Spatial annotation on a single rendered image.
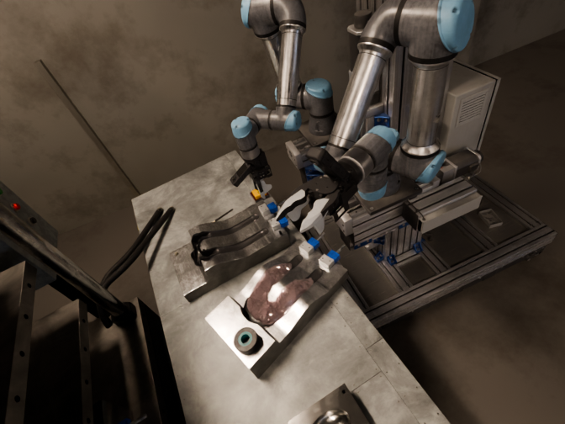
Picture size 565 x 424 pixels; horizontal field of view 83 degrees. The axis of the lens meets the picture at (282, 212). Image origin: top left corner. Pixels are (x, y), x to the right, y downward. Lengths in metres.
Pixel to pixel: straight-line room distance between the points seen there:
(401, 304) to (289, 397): 0.95
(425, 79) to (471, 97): 0.57
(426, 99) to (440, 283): 1.25
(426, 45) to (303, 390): 1.04
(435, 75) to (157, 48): 2.27
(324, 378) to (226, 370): 0.34
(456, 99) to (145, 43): 2.20
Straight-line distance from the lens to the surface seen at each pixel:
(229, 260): 1.34
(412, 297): 1.94
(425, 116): 1.00
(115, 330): 1.60
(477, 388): 2.08
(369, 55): 0.94
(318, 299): 1.20
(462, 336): 2.15
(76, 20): 2.85
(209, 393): 1.27
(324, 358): 1.20
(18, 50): 2.97
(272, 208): 1.47
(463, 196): 1.42
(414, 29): 0.90
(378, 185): 0.86
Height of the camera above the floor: 1.94
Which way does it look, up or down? 46 degrees down
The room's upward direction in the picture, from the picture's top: 17 degrees counter-clockwise
